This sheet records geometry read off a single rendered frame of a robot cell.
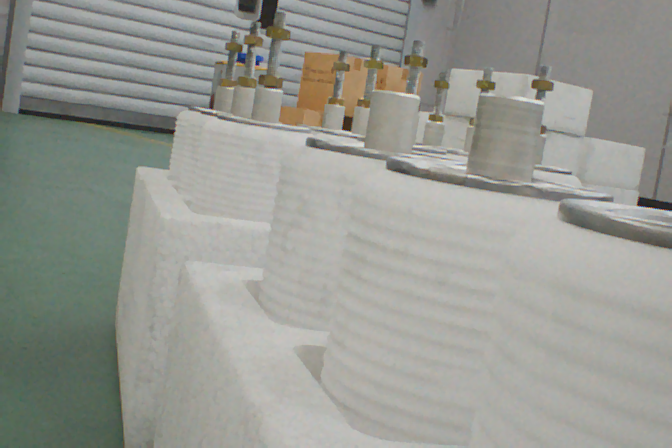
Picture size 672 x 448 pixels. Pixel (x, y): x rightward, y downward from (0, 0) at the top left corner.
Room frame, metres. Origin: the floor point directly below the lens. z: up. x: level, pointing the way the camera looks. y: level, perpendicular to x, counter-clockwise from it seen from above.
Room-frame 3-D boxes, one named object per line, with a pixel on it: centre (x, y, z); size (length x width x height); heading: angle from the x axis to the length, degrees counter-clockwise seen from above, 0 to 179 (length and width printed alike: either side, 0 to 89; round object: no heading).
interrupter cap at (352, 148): (0.42, -0.02, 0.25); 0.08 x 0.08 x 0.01
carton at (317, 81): (4.71, 0.09, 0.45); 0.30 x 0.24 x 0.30; 40
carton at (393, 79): (4.95, -0.18, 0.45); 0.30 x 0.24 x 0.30; 36
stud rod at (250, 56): (0.83, 0.10, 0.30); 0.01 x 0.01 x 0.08; 73
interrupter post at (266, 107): (0.72, 0.07, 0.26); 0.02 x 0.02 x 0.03
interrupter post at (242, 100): (0.83, 0.10, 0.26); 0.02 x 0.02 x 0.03
